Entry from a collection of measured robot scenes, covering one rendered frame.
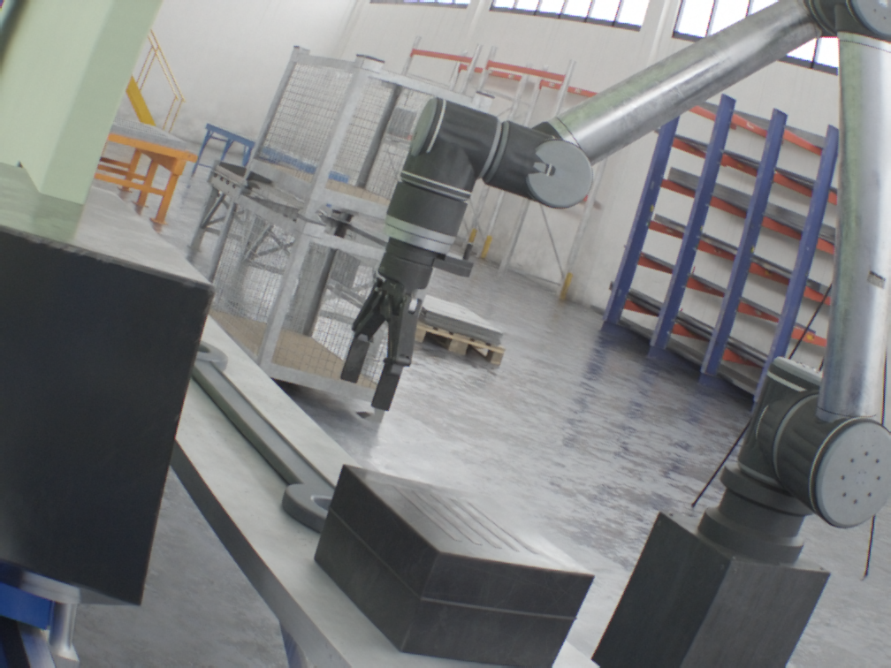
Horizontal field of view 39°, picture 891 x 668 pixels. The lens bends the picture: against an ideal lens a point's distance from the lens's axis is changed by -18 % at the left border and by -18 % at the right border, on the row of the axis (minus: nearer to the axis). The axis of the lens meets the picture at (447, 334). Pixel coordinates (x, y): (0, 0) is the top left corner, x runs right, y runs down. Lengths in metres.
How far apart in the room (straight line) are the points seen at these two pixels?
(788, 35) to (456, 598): 1.68
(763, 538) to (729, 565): 0.12
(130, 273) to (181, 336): 0.06
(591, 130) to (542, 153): 0.20
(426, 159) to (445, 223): 0.10
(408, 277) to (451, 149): 0.20
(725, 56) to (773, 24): 0.14
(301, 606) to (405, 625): 0.08
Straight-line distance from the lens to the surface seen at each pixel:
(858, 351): 2.31
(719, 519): 2.60
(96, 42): 1.24
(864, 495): 2.33
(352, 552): 1.07
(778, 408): 2.53
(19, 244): 0.96
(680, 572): 2.60
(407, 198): 2.15
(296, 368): 8.08
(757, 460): 2.57
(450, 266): 2.19
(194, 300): 0.99
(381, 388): 2.14
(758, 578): 2.53
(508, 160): 2.15
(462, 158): 2.14
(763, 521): 2.57
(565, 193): 2.17
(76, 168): 1.24
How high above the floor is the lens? 1.54
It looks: 7 degrees down
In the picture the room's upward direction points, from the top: 19 degrees clockwise
